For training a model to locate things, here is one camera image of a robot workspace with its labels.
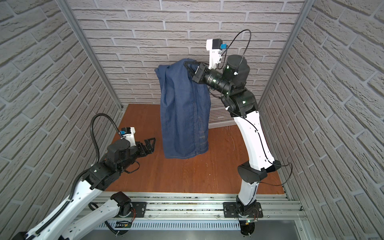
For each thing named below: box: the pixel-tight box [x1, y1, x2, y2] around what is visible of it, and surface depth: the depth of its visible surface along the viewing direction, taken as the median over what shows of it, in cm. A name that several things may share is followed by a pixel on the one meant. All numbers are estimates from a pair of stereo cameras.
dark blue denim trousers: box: [154, 58, 211, 159], surface depth 61 cm
